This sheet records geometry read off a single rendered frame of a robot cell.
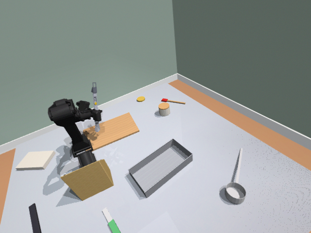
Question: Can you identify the grey canister with wooden lid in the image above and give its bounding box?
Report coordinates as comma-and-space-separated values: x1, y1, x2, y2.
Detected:
158, 102, 170, 116

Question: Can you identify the grey saucepan with long handle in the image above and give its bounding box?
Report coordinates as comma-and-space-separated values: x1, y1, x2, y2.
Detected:
225, 149, 246, 203

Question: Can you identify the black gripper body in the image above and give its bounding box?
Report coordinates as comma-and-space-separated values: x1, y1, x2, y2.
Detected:
78, 110, 102, 122

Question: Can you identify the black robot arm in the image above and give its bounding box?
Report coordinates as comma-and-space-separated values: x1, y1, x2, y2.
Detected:
48, 99, 96, 168

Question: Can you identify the yellow flat disc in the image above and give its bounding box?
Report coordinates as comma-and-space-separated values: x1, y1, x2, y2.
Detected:
137, 96, 145, 102

